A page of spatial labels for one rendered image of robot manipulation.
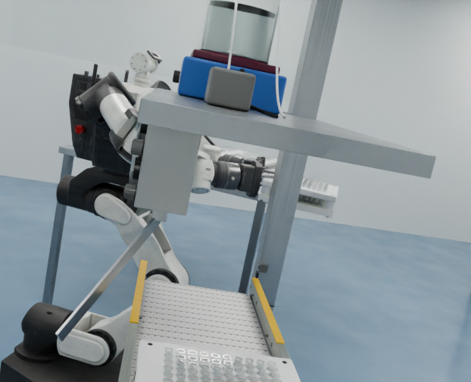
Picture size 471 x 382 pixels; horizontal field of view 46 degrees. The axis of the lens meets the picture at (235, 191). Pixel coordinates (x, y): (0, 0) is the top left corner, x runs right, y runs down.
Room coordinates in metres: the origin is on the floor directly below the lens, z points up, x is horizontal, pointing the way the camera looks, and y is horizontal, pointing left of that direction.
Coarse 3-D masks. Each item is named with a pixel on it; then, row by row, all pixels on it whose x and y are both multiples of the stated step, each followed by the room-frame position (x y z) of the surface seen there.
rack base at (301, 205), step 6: (258, 198) 1.77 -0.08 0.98; (264, 198) 1.77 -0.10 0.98; (300, 204) 1.75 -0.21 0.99; (306, 204) 1.74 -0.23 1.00; (312, 204) 1.77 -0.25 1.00; (318, 204) 1.79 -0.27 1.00; (324, 204) 1.81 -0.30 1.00; (300, 210) 1.75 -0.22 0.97; (306, 210) 1.74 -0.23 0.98; (312, 210) 1.74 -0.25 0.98; (318, 210) 1.74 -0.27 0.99; (324, 210) 1.73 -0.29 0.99; (330, 210) 1.73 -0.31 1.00; (330, 216) 1.73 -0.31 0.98
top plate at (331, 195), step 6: (270, 174) 1.91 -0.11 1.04; (264, 180) 1.77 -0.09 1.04; (270, 180) 1.77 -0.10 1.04; (270, 186) 1.76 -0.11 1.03; (306, 186) 1.80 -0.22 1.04; (312, 186) 1.83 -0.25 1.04; (330, 186) 1.92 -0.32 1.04; (336, 186) 1.95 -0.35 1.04; (300, 192) 1.75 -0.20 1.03; (306, 192) 1.74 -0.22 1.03; (312, 192) 1.74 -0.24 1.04; (318, 192) 1.75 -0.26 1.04; (330, 192) 1.80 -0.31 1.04; (336, 192) 1.83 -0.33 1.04; (318, 198) 1.74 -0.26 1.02; (324, 198) 1.73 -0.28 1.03; (330, 198) 1.73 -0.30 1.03; (336, 198) 1.73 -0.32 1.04
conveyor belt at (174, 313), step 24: (144, 288) 1.18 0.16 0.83; (168, 288) 1.21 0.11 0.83; (192, 288) 1.25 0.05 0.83; (144, 312) 1.06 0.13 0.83; (168, 312) 1.08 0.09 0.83; (192, 312) 1.11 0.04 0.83; (216, 312) 1.13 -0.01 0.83; (240, 312) 1.16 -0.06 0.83; (144, 336) 0.96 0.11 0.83; (168, 336) 0.98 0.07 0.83; (192, 336) 1.00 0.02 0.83; (216, 336) 1.02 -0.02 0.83; (240, 336) 1.04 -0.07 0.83
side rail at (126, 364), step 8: (128, 328) 0.90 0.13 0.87; (136, 328) 0.91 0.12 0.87; (128, 336) 0.87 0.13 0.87; (128, 344) 0.84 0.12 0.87; (128, 352) 0.82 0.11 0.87; (128, 360) 0.79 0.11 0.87; (120, 368) 0.77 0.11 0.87; (128, 368) 0.77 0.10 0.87; (120, 376) 0.74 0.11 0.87; (128, 376) 0.75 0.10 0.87
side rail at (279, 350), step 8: (256, 296) 1.21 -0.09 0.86; (256, 304) 1.19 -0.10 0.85; (264, 312) 1.10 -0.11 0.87; (264, 320) 1.08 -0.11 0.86; (264, 328) 1.07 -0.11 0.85; (272, 336) 1.00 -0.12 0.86; (272, 344) 0.99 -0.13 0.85; (280, 344) 0.96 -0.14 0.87; (272, 352) 0.98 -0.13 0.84; (280, 352) 0.93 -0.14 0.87
